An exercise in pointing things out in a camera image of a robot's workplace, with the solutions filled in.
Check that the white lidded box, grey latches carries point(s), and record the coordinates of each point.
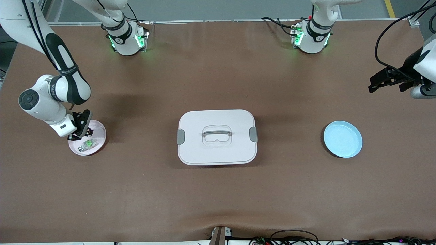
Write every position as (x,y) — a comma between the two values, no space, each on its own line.
(218,153)

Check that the green switch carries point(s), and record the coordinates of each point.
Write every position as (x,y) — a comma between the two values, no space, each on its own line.
(88,144)

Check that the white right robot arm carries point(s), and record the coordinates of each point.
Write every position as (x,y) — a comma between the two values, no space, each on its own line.
(44,105)

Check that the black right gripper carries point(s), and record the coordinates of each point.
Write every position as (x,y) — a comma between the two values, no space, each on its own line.
(82,122)

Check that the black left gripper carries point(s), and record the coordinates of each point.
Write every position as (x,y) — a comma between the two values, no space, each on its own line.
(409,67)

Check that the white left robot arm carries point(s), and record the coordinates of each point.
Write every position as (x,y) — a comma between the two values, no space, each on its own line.
(311,42)

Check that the pink round plate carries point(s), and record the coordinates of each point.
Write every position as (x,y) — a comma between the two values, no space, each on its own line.
(98,144)

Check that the brown camera mount bracket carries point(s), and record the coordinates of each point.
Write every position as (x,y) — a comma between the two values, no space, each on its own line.
(219,236)

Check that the brown table mat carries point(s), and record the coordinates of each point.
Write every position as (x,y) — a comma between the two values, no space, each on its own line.
(218,197)

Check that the light blue round plate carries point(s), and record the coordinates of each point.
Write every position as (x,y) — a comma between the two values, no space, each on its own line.
(344,139)

